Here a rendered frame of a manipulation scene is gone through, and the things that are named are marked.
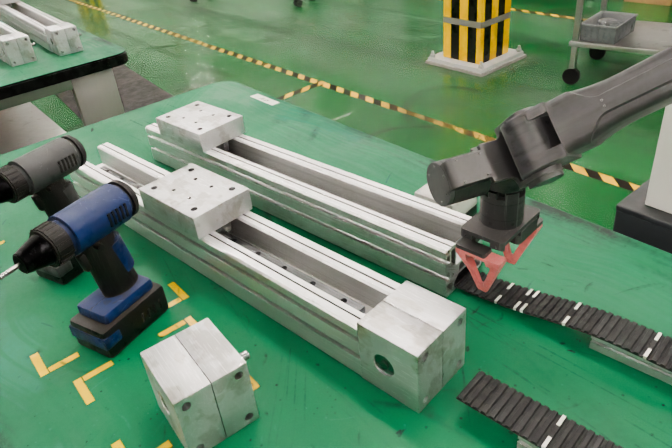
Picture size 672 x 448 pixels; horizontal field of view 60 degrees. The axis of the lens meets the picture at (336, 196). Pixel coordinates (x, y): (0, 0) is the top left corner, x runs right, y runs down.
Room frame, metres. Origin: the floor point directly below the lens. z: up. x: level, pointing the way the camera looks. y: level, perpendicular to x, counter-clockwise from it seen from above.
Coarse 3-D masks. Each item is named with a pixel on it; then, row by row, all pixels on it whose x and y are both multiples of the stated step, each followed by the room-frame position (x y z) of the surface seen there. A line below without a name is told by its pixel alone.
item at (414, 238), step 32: (160, 160) 1.21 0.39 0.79; (192, 160) 1.11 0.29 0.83; (224, 160) 1.02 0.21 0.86; (256, 160) 1.07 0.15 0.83; (288, 160) 1.00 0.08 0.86; (256, 192) 0.98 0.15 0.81; (288, 192) 0.89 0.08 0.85; (320, 192) 0.86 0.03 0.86; (352, 192) 0.88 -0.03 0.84; (384, 192) 0.84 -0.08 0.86; (320, 224) 0.84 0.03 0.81; (352, 224) 0.78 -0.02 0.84; (384, 224) 0.74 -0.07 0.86; (416, 224) 0.78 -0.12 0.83; (448, 224) 0.74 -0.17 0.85; (384, 256) 0.74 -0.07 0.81; (416, 256) 0.69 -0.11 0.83; (448, 256) 0.67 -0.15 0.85; (448, 288) 0.67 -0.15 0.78
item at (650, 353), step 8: (656, 336) 0.51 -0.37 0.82; (664, 336) 0.51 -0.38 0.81; (648, 344) 0.50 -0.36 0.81; (656, 344) 0.50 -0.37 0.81; (664, 344) 0.49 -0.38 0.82; (648, 352) 0.48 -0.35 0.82; (656, 352) 0.48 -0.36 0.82; (664, 352) 0.48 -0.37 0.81; (648, 360) 0.47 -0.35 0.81; (656, 360) 0.47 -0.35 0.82
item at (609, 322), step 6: (606, 318) 0.55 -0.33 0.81; (612, 318) 0.55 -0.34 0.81; (618, 318) 0.54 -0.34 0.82; (600, 324) 0.54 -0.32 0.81; (606, 324) 0.54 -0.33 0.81; (612, 324) 0.53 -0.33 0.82; (594, 330) 0.53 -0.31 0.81; (600, 330) 0.53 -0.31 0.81; (606, 330) 0.53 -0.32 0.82; (612, 330) 0.53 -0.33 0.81; (594, 336) 0.52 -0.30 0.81; (600, 336) 0.52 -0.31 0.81; (606, 336) 0.52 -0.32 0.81
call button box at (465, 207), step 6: (426, 186) 0.88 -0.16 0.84; (420, 192) 0.86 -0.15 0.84; (426, 192) 0.86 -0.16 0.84; (426, 198) 0.85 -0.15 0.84; (432, 198) 0.84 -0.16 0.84; (474, 198) 0.86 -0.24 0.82; (456, 204) 0.82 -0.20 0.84; (462, 204) 0.83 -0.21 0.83; (468, 204) 0.84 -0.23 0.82; (474, 204) 0.86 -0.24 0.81; (456, 210) 0.82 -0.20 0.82; (462, 210) 0.83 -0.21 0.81; (468, 210) 0.85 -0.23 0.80; (474, 210) 0.86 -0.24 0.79
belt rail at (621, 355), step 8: (592, 336) 0.53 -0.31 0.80; (592, 344) 0.53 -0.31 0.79; (600, 344) 0.53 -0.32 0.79; (608, 344) 0.52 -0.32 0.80; (600, 352) 0.52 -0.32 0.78; (608, 352) 0.52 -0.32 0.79; (616, 352) 0.51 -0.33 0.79; (624, 352) 0.50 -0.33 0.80; (624, 360) 0.50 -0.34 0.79; (632, 360) 0.50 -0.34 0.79; (640, 360) 0.49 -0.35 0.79; (640, 368) 0.49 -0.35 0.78; (648, 368) 0.48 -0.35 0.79; (656, 368) 0.48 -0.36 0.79; (656, 376) 0.47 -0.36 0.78; (664, 376) 0.47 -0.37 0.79
